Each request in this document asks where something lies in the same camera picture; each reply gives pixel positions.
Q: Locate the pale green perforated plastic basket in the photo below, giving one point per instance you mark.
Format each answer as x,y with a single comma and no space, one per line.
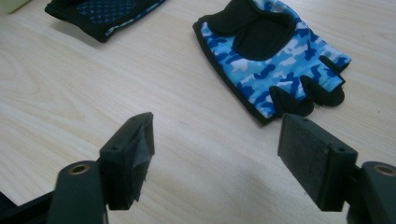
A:
11,4

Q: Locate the blue camouflage fingerless glove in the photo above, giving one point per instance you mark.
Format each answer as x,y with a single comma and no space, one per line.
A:
249,74
102,15

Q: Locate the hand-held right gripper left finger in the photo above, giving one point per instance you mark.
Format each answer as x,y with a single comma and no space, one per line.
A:
124,161

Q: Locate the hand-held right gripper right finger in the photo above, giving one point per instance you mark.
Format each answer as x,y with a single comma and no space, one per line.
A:
314,161

